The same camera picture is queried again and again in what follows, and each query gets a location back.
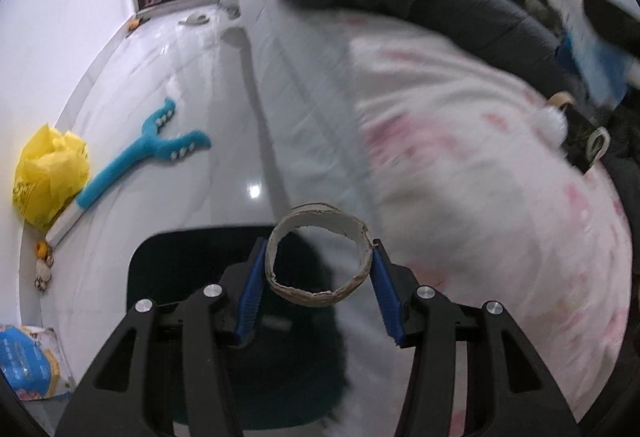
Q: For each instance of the small orange toy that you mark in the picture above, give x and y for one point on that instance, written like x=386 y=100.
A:
x=136 y=23

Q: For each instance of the grey slipper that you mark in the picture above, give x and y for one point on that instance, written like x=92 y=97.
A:
x=194 y=20

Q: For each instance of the pink printed white blanket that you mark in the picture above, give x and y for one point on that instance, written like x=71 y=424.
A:
x=475 y=192

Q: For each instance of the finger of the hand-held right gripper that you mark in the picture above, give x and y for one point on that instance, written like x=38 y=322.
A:
x=612 y=24

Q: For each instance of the white pompom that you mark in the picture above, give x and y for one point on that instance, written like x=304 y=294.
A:
x=551 y=124

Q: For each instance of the blue plush toy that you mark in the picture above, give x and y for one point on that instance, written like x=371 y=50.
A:
x=125 y=157

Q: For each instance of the yellow rubber duck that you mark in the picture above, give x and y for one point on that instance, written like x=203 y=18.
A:
x=42 y=250

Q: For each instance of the light grey mattress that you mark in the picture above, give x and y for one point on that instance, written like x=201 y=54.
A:
x=300 y=92

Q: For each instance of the dark teal trash bin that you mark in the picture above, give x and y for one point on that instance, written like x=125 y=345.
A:
x=150 y=267

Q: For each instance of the small beige toy figures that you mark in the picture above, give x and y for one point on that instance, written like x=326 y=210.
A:
x=43 y=273

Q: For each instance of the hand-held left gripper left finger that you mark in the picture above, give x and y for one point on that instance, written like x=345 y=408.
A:
x=252 y=289

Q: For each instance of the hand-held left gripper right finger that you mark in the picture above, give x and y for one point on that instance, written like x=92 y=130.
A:
x=386 y=299

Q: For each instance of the yellow plastic bag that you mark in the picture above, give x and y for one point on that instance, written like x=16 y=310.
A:
x=45 y=177

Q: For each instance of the blue printed feed bag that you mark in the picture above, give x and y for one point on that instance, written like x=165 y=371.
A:
x=22 y=362

